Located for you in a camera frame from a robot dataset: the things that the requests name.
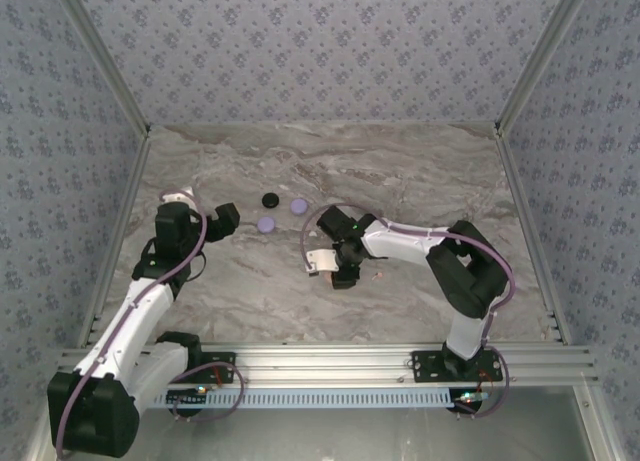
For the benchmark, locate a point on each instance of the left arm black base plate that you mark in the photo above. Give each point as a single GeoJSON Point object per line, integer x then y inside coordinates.
{"type": "Point", "coordinates": [220, 363]}

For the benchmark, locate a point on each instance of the round black earbud case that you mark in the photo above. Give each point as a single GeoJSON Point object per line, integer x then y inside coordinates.
{"type": "Point", "coordinates": [270, 199]}

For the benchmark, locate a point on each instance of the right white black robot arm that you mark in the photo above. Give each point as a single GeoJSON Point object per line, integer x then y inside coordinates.
{"type": "Point", "coordinates": [470, 271]}

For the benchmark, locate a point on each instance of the aluminium lower side rail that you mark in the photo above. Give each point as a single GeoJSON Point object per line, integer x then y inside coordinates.
{"type": "Point", "coordinates": [40, 441]}
{"type": "Point", "coordinates": [600, 426]}

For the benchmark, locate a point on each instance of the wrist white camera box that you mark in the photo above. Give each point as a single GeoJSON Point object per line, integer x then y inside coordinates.
{"type": "Point", "coordinates": [325, 261]}
{"type": "Point", "coordinates": [175, 197]}

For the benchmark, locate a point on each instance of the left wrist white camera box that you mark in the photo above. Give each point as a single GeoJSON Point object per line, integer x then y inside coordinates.
{"type": "Point", "coordinates": [175, 197]}

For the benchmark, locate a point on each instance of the wide aluminium mounting rail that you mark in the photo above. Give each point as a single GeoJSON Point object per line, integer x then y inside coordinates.
{"type": "Point", "coordinates": [325, 366]}

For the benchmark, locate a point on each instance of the grey metal sheet panel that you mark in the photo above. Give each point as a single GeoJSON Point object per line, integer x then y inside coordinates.
{"type": "Point", "coordinates": [325, 436]}

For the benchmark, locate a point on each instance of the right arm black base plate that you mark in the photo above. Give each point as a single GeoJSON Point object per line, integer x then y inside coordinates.
{"type": "Point", "coordinates": [425, 368]}

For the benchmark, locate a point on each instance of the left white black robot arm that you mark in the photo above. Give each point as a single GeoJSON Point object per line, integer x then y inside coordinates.
{"type": "Point", "coordinates": [125, 331]}

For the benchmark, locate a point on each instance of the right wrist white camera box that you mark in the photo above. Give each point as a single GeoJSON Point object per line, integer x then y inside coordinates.
{"type": "Point", "coordinates": [325, 261]}

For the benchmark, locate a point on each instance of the aluminium table side rail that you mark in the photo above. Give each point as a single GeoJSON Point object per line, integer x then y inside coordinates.
{"type": "Point", "coordinates": [123, 206]}
{"type": "Point", "coordinates": [515, 181]}

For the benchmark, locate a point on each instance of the aluminium frame post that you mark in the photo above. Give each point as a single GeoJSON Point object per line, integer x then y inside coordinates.
{"type": "Point", "coordinates": [106, 56]}
{"type": "Point", "coordinates": [541, 56]}

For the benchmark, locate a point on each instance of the round purple earbud case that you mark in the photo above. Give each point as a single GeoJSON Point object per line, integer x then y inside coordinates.
{"type": "Point", "coordinates": [266, 224]}
{"type": "Point", "coordinates": [299, 206]}

